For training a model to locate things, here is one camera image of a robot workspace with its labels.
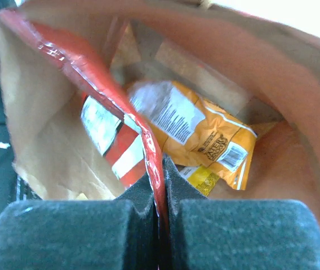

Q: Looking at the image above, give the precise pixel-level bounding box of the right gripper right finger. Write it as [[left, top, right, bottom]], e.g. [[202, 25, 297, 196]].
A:
[[162, 156, 320, 269]]

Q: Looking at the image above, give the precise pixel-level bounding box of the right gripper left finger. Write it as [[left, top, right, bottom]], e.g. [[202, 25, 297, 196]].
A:
[[0, 177, 156, 269]]

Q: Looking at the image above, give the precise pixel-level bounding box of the small yellow packet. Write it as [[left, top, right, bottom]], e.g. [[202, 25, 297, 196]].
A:
[[180, 166, 220, 196]]

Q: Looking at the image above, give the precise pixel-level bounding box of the orange yellow snack bag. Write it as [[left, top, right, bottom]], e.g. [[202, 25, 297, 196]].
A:
[[127, 80, 257, 190]]

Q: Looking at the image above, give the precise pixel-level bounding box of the red Doritos bag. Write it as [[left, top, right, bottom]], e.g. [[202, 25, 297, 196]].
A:
[[0, 8, 168, 270]]

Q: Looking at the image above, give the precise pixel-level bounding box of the red paper bag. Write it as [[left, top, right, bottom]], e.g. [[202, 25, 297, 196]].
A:
[[0, 1, 320, 225]]

